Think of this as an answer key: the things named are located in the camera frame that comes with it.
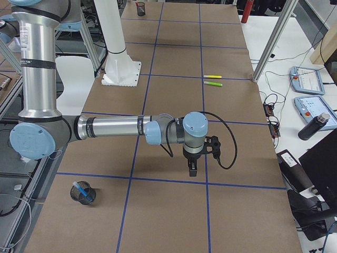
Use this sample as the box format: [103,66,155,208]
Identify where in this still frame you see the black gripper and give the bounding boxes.
[183,147,207,177]

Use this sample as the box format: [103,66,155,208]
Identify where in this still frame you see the blue marker pen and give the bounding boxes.
[73,181,88,198]

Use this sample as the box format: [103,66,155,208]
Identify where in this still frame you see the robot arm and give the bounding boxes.
[9,1,208,177]

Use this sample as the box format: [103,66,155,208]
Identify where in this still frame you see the green highlighter pen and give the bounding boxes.
[203,81,223,87]

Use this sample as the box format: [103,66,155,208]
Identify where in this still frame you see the yellow highlighter pen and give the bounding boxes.
[203,75,222,79]

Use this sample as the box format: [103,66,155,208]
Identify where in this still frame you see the black mesh pencil cup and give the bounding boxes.
[70,181,96,205]

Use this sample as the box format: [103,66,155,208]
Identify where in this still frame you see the black water bottle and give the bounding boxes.
[298,113,330,141]

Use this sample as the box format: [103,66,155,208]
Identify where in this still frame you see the black monitor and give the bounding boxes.
[299,130,336,202]

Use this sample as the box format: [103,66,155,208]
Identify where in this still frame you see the near teach pendant tablet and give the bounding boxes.
[294,95,336,131]

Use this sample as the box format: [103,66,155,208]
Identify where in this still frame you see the teach pendant tablet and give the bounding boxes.
[290,66,325,95]
[294,95,336,131]

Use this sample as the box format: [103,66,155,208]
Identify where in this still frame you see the far teach pendant tablet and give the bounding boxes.
[290,66,325,95]

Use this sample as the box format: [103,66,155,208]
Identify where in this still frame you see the white curved plastic sheet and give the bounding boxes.
[56,56,95,116]

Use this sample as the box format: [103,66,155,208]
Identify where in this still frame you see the red bottle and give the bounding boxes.
[241,0,254,24]

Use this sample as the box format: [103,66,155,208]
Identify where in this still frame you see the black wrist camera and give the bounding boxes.
[205,136,221,159]

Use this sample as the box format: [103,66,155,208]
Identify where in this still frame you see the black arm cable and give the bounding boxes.
[160,111,239,170]

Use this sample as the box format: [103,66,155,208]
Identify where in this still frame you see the white camera stand pillar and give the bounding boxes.
[94,0,142,87]

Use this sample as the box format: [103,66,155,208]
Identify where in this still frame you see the aluminium frame post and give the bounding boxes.
[252,0,299,83]

